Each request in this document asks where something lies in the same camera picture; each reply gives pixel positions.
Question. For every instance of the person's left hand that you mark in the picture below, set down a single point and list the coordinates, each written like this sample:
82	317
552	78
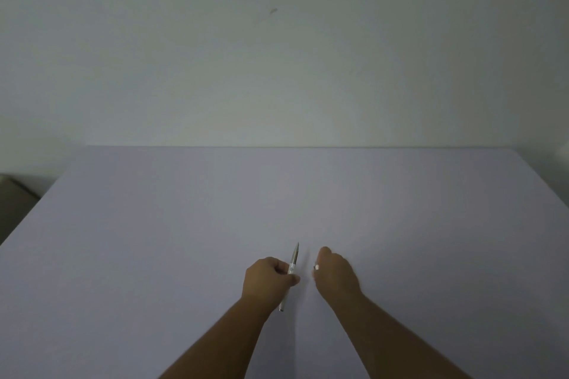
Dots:
263	280

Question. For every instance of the person's right hand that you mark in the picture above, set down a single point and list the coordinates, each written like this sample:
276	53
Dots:
337	274

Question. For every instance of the person's left thumb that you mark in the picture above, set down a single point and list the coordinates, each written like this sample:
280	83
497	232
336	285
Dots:
291	280

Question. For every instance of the person's right fingers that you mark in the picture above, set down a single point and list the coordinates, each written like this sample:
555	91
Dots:
322	258

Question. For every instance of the white pen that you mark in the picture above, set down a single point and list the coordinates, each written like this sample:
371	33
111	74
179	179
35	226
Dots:
293	261

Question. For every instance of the person's right forearm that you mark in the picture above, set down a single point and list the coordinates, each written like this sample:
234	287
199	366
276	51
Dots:
391	338

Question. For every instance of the person's left forearm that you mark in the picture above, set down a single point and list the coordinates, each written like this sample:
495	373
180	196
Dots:
218	343

